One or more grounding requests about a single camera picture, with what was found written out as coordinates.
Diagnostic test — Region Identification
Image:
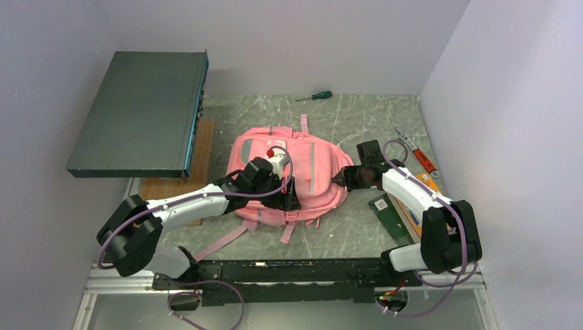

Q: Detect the dark green book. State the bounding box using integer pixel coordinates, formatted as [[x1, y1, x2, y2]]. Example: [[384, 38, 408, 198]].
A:
[[368, 193, 416, 246]]

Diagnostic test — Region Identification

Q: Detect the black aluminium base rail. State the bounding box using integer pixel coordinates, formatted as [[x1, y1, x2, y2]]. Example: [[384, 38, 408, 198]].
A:
[[84, 257, 484, 306]]

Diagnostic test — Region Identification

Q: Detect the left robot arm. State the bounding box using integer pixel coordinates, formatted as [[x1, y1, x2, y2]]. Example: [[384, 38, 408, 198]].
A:
[[97, 154, 299, 289]]

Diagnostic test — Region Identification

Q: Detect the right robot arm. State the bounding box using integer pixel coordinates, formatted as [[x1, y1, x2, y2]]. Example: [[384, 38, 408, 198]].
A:
[[331, 140, 483, 285]]

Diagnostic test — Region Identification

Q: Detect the orange comic book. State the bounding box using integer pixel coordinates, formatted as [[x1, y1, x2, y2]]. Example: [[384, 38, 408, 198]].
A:
[[407, 173, 441, 229]]

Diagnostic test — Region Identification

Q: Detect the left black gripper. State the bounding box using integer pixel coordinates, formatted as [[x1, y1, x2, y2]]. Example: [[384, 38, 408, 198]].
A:
[[250, 173, 301, 212]]

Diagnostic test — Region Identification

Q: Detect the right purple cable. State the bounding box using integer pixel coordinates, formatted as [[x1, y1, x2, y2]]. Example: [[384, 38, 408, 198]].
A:
[[376, 139, 479, 319]]

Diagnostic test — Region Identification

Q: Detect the pink student backpack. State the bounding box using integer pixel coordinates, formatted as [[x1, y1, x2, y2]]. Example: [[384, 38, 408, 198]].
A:
[[194, 114, 353, 261]]

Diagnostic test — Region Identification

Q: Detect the dark grey flat box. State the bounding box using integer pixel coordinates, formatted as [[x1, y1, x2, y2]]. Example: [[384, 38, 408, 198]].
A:
[[66, 51, 209, 179]]

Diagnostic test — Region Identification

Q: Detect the wooden board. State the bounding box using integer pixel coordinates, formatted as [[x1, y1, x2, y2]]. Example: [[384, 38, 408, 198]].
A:
[[140, 120, 216, 200]]

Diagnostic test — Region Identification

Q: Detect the green handled screwdriver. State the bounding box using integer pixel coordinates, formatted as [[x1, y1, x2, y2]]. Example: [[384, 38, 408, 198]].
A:
[[296, 91, 333, 102]]

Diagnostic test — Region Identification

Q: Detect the purple cable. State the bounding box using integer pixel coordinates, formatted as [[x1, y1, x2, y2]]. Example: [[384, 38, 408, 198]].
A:
[[376, 139, 479, 319], [96, 145, 295, 270]]

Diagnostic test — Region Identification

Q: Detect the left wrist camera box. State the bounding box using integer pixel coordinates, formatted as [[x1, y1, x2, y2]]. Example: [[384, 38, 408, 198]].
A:
[[267, 148, 289, 178]]

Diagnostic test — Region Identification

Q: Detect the red adjustable wrench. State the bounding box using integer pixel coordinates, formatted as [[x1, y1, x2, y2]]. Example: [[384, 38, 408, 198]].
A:
[[396, 127, 440, 179]]

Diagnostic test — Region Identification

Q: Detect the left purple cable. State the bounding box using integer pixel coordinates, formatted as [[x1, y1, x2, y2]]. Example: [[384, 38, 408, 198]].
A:
[[96, 145, 295, 270]]

